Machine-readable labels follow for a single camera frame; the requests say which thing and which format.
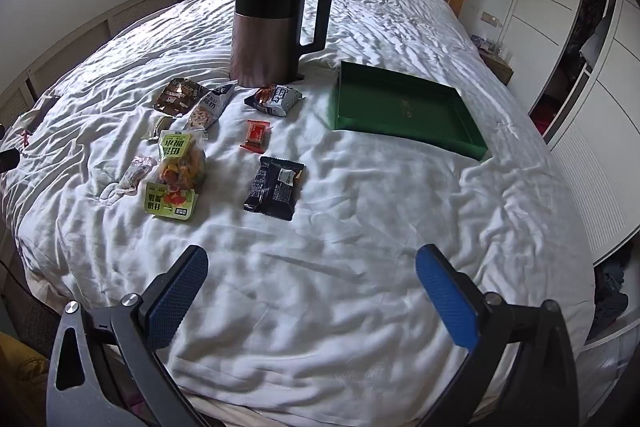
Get yellow-green fruit snack bag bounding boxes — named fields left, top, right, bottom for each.
left=144, top=130, right=207, bottom=222

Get yellow cloth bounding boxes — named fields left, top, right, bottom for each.
left=0, top=332, right=51, bottom=427

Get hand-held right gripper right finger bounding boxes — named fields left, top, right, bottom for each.
left=415, top=244, right=593, bottom=427

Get pile of clothes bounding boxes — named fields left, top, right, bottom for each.
left=585, top=252, right=632, bottom=343

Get small green snack packet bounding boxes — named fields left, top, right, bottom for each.
left=141, top=115, right=173, bottom=141

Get green tray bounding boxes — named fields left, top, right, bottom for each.
left=327, top=61, right=489, bottom=162

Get clear wrapped candy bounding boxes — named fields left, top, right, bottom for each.
left=98, top=155, right=156, bottom=204

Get brown and black electric kettle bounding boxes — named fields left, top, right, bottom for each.
left=229, top=0, right=334, bottom=86

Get white and blue snack packet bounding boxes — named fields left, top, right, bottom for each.
left=183, top=82, right=237, bottom=131

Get hanging clothes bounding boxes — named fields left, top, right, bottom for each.
left=530, top=0, right=616, bottom=148

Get wooden nightstand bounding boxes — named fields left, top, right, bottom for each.
left=480, top=44, right=515, bottom=86

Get brown oatmeal snack packet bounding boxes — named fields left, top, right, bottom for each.
left=153, top=77, right=203, bottom=116

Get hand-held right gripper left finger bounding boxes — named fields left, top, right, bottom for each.
left=46, top=245, right=209, bottom=427

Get black snack packet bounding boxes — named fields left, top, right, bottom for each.
left=243, top=156, right=306, bottom=221

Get slatted radiator cover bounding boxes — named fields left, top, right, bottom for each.
left=0, top=0, right=187, bottom=118

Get bed with white sheet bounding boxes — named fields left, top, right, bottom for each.
left=0, top=0, right=596, bottom=423

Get small red snack packet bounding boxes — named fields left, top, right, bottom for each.
left=240, top=119, right=271, bottom=154

